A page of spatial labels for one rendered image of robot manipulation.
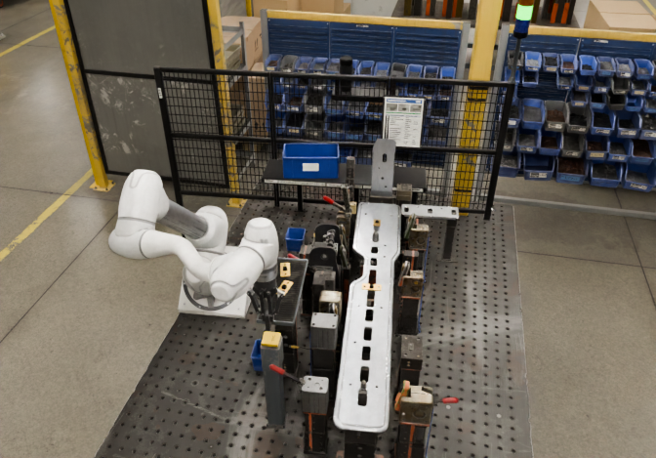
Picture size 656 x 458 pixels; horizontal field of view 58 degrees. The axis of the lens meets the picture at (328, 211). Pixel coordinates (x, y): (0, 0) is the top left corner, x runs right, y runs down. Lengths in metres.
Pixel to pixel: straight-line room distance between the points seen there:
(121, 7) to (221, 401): 2.98
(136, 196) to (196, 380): 0.88
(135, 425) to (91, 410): 1.06
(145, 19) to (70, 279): 1.89
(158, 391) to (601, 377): 2.47
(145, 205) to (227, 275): 0.59
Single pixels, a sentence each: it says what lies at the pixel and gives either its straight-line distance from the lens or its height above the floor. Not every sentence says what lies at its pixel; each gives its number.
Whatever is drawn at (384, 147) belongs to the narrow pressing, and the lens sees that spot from 3.02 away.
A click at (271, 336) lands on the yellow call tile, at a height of 1.16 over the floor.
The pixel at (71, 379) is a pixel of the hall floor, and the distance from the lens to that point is 3.82.
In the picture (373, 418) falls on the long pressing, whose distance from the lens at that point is 2.13.
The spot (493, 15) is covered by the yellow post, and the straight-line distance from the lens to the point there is 3.13.
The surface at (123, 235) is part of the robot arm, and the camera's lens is 2.20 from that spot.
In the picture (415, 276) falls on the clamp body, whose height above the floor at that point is 1.04.
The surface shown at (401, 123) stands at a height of 1.29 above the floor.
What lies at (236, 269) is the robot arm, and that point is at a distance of 1.72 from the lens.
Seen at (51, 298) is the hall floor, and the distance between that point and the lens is 4.41.
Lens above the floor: 2.70
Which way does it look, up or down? 34 degrees down
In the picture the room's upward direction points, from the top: straight up
